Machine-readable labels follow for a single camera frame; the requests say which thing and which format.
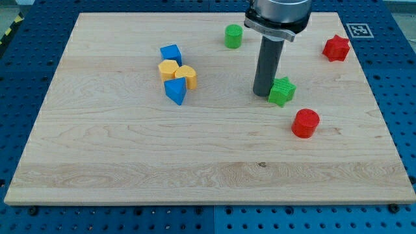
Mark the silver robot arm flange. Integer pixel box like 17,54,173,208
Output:
244,0,312,42

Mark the blue triangle block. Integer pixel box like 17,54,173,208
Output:
164,77,187,105

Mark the yellow heart block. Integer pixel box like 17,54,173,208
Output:
174,65,198,90

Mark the wooden board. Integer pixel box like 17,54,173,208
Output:
5,12,415,206

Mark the yellow hexagon block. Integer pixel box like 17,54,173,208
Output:
158,59,179,82

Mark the blue cube block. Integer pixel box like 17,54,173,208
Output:
160,44,182,66

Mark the green star block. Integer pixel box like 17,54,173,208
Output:
268,77,296,107

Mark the green cylinder block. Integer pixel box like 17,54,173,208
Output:
224,24,243,49

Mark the grey cylindrical pointer tool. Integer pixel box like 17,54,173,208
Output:
253,36,284,97

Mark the red cylinder block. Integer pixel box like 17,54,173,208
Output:
291,109,320,138

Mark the red star block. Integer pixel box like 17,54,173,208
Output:
322,34,350,62

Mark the white fiducial marker tag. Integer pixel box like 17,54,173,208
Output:
346,23,374,38

